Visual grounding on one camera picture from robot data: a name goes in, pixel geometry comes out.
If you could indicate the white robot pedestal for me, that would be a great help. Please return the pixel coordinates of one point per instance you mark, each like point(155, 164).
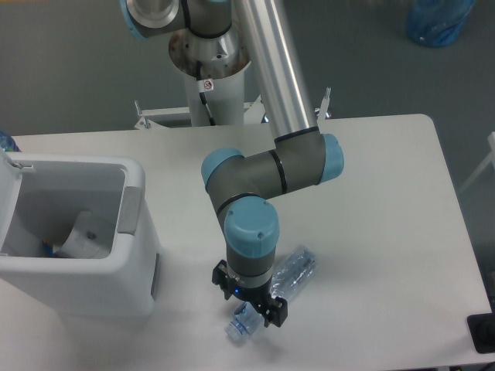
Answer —
point(244, 78)

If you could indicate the black device at table edge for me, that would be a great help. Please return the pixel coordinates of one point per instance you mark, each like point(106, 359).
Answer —
point(481, 328)

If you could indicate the clear plastic bottle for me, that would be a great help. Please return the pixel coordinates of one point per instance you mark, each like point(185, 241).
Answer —
point(289, 277)

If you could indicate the blue snack wrapper in bin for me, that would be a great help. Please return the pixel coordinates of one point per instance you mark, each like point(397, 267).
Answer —
point(48, 248)

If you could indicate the blue water jug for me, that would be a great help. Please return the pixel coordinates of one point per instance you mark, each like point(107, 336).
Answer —
point(437, 23)

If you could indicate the white trash can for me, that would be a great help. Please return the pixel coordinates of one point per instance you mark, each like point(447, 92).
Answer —
point(41, 197)

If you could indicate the blue bottle at left edge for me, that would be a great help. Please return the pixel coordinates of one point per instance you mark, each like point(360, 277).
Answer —
point(8, 143)

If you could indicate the white paper wrapper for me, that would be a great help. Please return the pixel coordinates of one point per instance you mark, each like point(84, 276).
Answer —
point(90, 238)

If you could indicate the white frame at right edge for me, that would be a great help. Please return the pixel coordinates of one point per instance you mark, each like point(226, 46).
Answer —
point(488, 161)

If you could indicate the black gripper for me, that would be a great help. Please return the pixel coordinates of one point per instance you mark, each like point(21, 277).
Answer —
point(254, 290)

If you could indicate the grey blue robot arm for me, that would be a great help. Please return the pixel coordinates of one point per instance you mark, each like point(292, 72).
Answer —
point(240, 187)

